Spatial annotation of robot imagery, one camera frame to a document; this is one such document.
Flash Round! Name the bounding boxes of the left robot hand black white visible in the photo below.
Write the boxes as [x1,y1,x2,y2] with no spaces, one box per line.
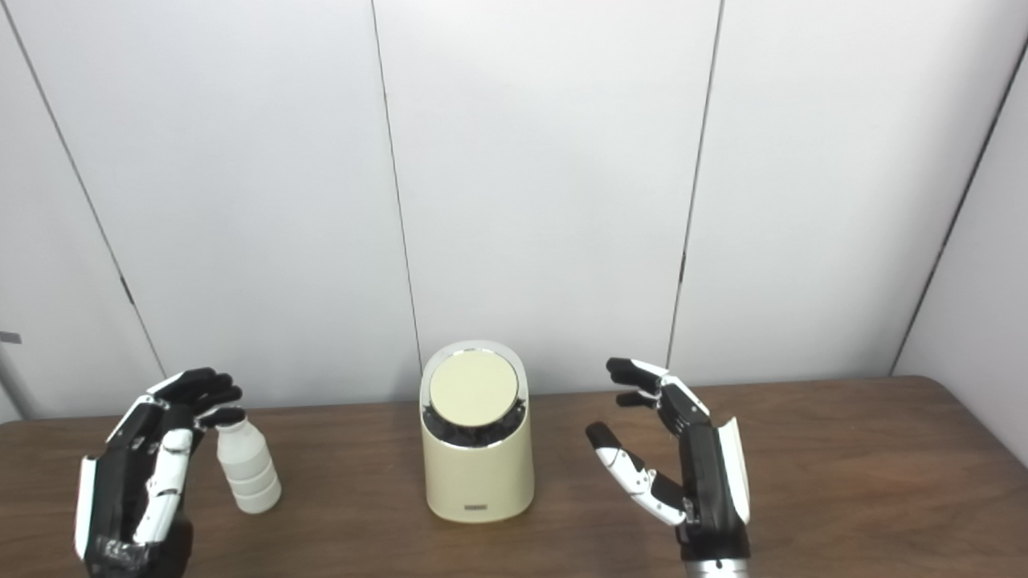
[74,368,247,578]

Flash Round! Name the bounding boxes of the cream round bin lid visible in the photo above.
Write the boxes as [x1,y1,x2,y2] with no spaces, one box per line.
[428,348,520,428]

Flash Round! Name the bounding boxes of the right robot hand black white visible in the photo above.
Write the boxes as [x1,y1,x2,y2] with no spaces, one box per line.
[585,357,753,563]

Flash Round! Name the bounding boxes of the cream-colored bin body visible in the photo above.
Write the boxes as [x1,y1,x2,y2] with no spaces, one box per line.
[419,340,536,524]

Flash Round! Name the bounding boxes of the small white plastic bottle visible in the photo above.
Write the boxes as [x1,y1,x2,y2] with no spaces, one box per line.
[215,417,283,515]

